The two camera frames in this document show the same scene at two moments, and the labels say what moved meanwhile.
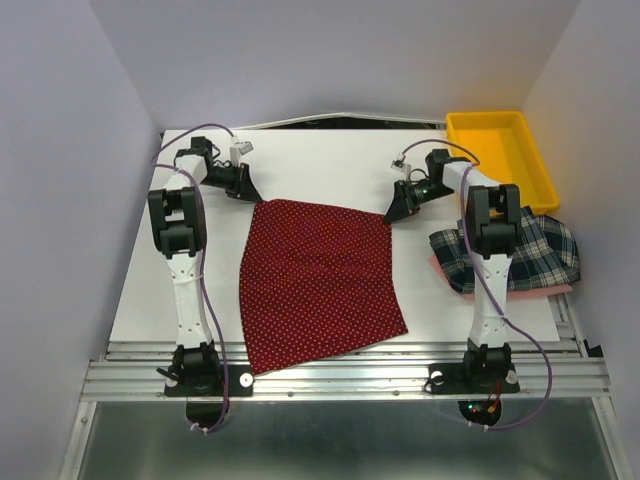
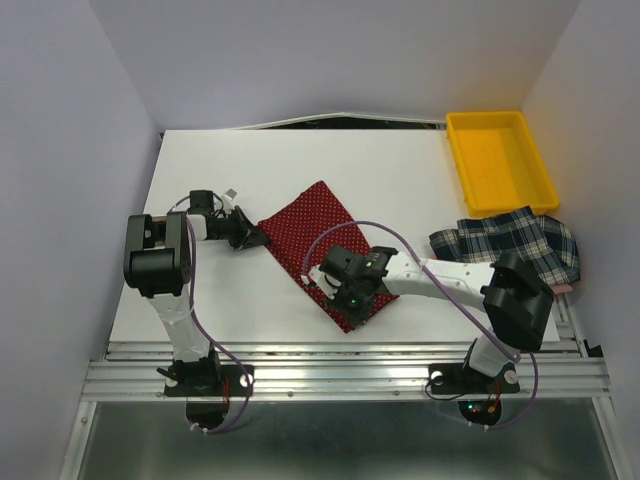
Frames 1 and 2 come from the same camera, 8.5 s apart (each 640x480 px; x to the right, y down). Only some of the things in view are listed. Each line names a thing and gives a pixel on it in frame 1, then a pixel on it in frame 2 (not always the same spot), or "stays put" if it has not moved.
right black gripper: [403, 205] → [356, 315]
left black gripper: [242, 186] → [247, 235]
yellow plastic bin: [501, 143] stays put
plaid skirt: [548, 255] stays put
